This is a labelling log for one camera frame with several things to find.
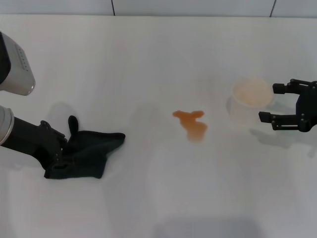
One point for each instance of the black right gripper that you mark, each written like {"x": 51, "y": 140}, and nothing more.
{"x": 308, "y": 109}

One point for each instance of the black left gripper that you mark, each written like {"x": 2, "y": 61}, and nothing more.
{"x": 32, "y": 138}

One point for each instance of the white paper cup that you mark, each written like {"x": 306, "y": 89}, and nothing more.
{"x": 250, "y": 94}

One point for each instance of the dark blue rag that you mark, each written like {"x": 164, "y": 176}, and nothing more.
{"x": 99, "y": 148}

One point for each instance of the brown liquid spill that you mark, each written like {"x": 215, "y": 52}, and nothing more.
{"x": 193, "y": 124}

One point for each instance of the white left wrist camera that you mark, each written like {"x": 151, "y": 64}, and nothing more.
{"x": 17, "y": 69}

